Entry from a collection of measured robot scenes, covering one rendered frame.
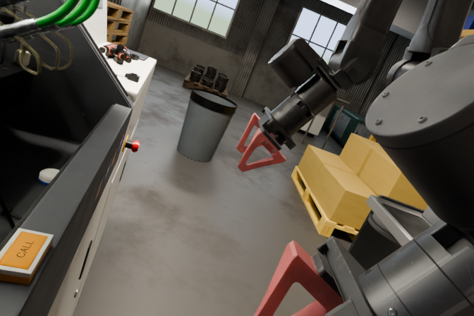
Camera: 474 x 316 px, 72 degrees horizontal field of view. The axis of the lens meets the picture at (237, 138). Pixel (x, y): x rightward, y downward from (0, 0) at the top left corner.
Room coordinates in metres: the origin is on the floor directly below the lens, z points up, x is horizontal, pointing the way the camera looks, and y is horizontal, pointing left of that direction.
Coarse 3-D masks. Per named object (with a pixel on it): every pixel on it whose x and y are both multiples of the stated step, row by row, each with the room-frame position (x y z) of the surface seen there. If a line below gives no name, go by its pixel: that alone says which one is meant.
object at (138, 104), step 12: (96, 12) 1.20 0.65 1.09; (84, 24) 1.05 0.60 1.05; (96, 24) 1.20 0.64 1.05; (96, 36) 1.20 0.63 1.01; (144, 96) 1.24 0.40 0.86; (132, 120) 0.89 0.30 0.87; (132, 132) 1.16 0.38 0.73; (120, 156) 0.84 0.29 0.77; (120, 168) 1.03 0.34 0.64; (120, 180) 1.35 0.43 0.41; (108, 192) 0.79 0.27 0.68; (108, 204) 0.96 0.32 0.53; (108, 216) 1.34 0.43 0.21; (96, 240) 0.90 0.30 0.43; (84, 276) 0.85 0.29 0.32; (72, 312) 0.81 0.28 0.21
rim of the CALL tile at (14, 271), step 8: (16, 232) 0.24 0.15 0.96; (32, 232) 0.24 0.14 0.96; (40, 232) 0.25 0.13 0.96; (48, 240) 0.24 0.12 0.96; (0, 256) 0.21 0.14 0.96; (40, 256) 0.22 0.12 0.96; (32, 264) 0.21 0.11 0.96; (0, 272) 0.20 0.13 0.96; (8, 272) 0.20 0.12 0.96; (16, 272) 0.20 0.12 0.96; (24, 272) 0.20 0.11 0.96; (32, 272) 0.21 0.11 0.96
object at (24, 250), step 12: (24, 240) 0.23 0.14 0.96; (36, 240) 0.23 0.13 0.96; (12, 252) 0.21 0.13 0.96; (24, 252) 0.22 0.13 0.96; (36, 252) 0.22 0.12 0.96; (0, 264) 0.20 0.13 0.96; (12, 264) 0.20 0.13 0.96; (24, 264) 0.21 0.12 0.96; (0, 276) 0.20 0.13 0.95; (12, 276) 0.20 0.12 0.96
